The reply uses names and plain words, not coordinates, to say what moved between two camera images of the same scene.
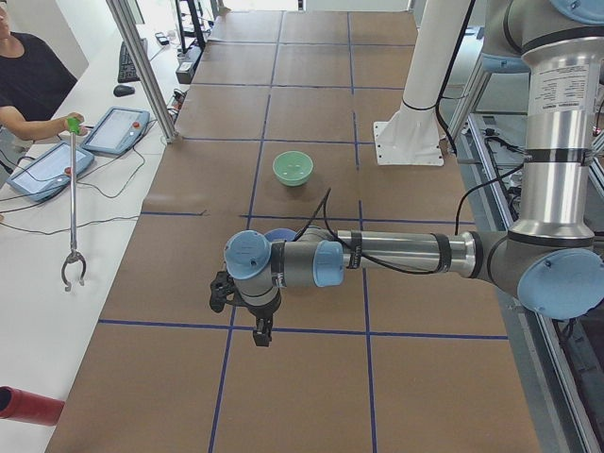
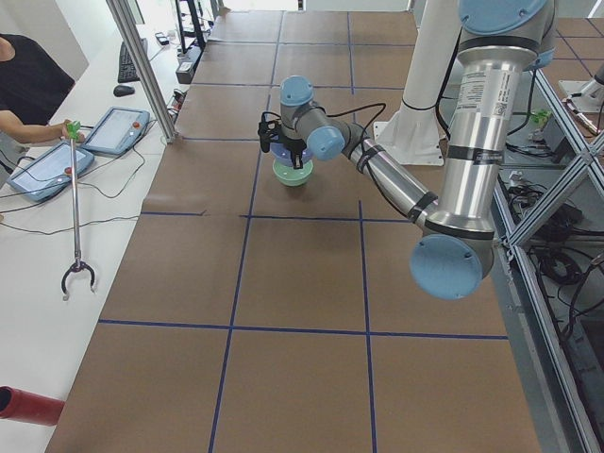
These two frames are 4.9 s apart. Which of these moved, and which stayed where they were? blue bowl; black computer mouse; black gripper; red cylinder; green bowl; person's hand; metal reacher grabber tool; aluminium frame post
Moved: person's hand; metal reacher grabber tool; blue bowl; black gripper
Stayed: green bowl; red cylinder; black computer mouse; aluminium frame post
